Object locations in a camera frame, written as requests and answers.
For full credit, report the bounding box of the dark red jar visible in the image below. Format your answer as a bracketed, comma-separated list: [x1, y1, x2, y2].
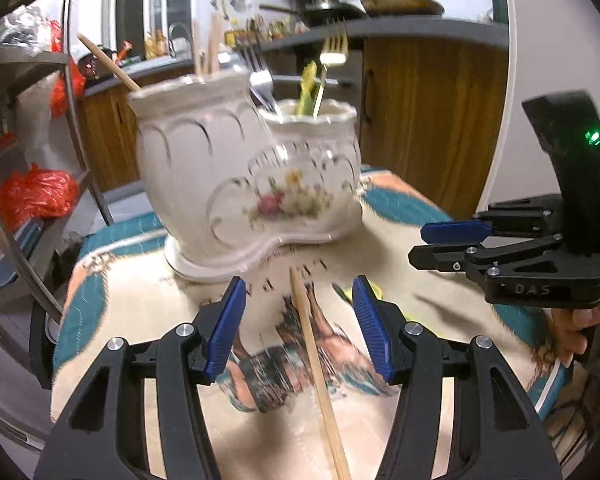
[77, 47, 112, 79]

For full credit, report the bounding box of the wooden kitchen counter cabinet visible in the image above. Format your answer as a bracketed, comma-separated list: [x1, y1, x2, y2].
[77, 15, 511, 221]

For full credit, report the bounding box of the person's right hand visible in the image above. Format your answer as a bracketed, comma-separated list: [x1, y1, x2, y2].
[551, 307, 597, 367]

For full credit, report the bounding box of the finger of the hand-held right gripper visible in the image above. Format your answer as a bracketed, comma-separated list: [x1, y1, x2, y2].
[421, 195, 563, 246]
[408, 235, 563, 281]

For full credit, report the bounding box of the black wok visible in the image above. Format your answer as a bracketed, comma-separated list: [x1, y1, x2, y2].
[259, 0, 367, 29]

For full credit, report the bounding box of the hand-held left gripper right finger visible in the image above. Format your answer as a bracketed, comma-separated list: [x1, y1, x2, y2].
[352, 275, 563, 480]

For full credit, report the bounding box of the large red plastic bag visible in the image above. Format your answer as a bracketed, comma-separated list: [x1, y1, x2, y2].
[7, 164, 81, 232]

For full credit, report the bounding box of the small red plastic bag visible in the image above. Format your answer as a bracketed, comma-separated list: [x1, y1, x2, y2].
[49, 60, 87, 119]

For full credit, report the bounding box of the person's patterned pants leg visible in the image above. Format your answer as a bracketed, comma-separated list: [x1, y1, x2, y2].
[530, 360, 600, 466]

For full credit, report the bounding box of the brown round tray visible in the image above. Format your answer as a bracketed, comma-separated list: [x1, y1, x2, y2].
[362, 0, 446, 17]

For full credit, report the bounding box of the gold metal fork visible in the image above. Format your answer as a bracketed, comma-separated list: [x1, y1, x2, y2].
[314, 35, 349, 117]

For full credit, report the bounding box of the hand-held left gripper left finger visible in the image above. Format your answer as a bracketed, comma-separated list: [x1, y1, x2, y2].
[34, 276, 247, 480]

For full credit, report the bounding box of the silver metal fork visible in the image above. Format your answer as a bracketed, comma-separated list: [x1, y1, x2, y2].
[236, 42, 283, 117]

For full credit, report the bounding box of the metal shelf rack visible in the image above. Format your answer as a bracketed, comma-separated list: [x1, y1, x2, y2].
[0, 0, 116, 346]

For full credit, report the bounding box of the white floral ceramic utensil holder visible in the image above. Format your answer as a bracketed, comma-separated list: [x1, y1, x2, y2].
[128, 72, 365, 267]

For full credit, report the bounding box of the yellow plastic utensil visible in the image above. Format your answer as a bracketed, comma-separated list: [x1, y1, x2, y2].
[297, 60, 322, 115]

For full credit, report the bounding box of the white ceramic saucer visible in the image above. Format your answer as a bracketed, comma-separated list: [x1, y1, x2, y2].
[164, 232, 366, 284]

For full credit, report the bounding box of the printed quilted table cloth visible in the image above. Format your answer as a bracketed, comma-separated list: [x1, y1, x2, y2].
[50, 165, 566, 480]

